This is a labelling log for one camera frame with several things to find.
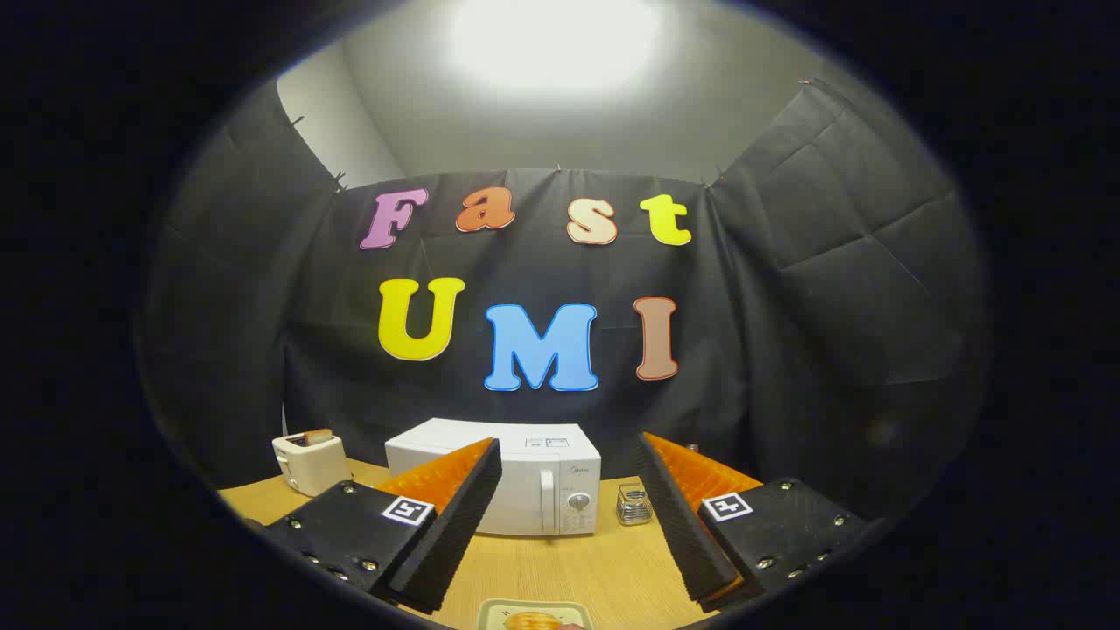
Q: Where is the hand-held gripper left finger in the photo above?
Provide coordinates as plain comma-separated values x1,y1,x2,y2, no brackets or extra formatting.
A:
262,437,504,613

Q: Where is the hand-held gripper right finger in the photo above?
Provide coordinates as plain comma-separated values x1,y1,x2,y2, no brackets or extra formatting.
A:
637,432,867,613

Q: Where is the white microwave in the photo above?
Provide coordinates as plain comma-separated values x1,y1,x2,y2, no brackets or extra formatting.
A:
385,418,603,537

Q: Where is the golden bread roll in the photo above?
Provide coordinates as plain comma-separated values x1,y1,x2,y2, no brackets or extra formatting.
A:
505,611,587,630

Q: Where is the cream square plate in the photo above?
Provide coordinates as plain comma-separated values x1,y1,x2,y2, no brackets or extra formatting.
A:
478,598,596,630

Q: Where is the white toaster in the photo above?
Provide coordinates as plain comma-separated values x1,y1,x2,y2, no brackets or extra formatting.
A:
272,430,353,497

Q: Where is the metal wire basket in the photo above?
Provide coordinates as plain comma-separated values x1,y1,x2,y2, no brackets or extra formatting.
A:
616,484,654,526

